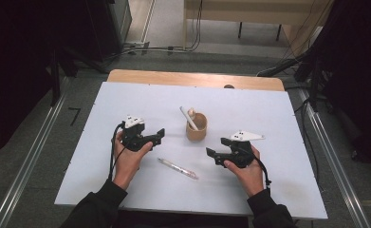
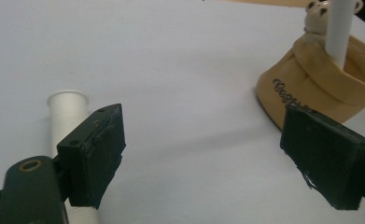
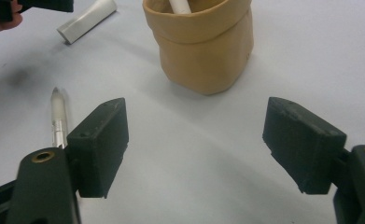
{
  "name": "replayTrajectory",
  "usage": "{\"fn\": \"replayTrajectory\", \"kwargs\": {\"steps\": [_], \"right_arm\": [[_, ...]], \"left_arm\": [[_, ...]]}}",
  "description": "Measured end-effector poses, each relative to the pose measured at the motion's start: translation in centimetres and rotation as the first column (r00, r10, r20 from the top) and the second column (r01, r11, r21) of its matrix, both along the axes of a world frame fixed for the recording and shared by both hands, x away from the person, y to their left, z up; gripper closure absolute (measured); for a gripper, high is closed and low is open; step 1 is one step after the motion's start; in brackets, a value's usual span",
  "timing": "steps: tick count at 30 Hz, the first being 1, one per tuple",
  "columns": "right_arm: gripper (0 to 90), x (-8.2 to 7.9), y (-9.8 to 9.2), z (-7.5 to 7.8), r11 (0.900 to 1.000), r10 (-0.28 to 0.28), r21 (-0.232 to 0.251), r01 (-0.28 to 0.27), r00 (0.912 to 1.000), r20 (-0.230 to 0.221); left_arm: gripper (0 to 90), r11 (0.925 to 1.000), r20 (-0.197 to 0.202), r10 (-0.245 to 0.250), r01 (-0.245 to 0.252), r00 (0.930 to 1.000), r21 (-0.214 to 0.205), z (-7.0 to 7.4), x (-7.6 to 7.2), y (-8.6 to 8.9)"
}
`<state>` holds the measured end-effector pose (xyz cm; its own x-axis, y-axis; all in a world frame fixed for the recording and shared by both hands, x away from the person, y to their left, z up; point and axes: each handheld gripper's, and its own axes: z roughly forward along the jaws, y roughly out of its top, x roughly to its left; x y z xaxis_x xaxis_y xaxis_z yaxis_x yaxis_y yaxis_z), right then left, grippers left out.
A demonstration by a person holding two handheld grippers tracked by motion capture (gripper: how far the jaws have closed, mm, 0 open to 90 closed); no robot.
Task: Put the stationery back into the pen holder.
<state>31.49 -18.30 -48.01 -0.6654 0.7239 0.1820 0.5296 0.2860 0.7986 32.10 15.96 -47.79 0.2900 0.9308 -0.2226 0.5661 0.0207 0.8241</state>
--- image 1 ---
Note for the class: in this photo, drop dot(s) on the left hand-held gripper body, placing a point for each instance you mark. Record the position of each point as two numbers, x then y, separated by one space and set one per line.
134 139

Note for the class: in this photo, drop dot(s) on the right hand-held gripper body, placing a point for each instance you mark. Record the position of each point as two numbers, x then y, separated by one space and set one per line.
241 155

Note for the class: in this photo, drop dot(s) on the wooden pen holder cup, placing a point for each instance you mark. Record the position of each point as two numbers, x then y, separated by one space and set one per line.
196 134

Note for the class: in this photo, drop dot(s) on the long white pen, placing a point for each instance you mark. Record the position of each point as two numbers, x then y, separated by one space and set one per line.
187 116

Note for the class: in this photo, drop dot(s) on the clear pen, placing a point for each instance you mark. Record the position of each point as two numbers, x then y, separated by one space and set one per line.
177 168

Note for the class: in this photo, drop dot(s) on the person's right hand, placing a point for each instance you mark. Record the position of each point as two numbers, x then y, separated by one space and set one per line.
251 179

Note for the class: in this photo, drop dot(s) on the person's left hand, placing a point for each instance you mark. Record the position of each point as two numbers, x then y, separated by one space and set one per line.
127 164

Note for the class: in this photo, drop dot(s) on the wooden table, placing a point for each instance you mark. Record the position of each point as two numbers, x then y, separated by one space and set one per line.
189 78

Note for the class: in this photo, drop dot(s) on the person's dark clothing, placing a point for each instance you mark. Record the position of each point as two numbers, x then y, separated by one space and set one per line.
186 221

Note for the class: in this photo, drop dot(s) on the black metal stand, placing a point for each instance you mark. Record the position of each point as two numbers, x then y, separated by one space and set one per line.
314 82
56 79

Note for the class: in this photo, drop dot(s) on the black cabinet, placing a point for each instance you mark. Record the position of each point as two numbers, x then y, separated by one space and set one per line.
110 28

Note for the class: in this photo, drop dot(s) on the light wooden desk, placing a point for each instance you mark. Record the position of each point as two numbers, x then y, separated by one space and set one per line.
252 12

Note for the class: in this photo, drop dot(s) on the dark curtain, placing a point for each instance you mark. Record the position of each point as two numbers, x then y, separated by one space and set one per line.
360 79
12 69

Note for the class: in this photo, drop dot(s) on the metal floor rail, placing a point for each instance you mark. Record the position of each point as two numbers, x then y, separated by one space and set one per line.
335 161
28 158

